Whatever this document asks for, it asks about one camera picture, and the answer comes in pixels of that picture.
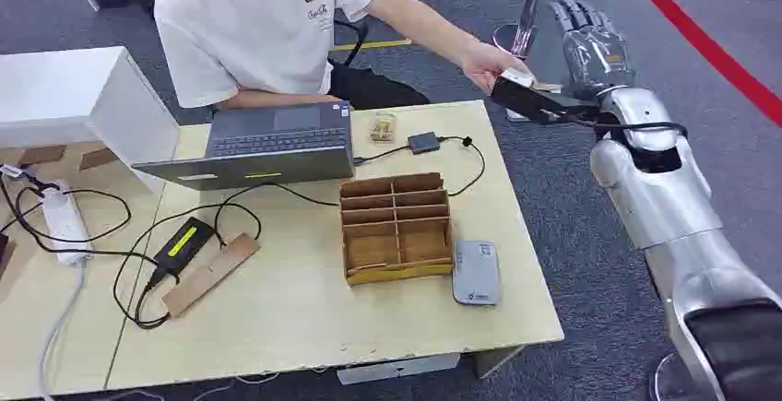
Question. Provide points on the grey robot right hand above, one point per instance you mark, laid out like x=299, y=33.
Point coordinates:
x=595, y=56

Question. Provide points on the person's left hand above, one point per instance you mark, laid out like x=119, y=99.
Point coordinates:
x=489, y=62

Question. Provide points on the white card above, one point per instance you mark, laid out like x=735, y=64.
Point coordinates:
x=518, y=77

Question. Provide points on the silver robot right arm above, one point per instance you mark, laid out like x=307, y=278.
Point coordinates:
x=660, y=196

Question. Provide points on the dark usb hub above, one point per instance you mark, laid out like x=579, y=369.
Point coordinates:
x=424, y=142

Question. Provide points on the red floor tape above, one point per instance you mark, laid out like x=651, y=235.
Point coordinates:
x=702, y=44

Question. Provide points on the yellow floor tape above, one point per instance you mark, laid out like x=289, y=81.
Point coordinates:
x=373, y=44

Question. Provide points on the small wooden piece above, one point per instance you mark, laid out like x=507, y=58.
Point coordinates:
x=383, y=127

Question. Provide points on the wooden card box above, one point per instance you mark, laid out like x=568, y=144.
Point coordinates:
x=396, y=227

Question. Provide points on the person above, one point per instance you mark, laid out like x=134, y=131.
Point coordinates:
x=256, y=25

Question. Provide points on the grey laptop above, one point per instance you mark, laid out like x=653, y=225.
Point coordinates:
x=269, y=148

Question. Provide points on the long wooden strip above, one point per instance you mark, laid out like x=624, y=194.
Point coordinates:
x=211, y=273

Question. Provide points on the black power adapter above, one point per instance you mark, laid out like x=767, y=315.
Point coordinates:
x=183, y=245

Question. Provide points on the brown cardboard piece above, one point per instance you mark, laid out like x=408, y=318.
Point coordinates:
x=98, y=158
x=43, y=154

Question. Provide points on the large white box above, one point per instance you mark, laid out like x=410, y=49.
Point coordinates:
x=67, y=99

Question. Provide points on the white power strip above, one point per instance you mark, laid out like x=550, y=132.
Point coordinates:
x=64, y=221

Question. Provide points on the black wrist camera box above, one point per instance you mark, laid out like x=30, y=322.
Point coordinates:
x=528, y=102

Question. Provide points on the metal stanchion post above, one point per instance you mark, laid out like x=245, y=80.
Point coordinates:
x=525, y=13

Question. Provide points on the grey desk bracket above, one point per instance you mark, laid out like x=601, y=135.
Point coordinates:
x=397, y=368

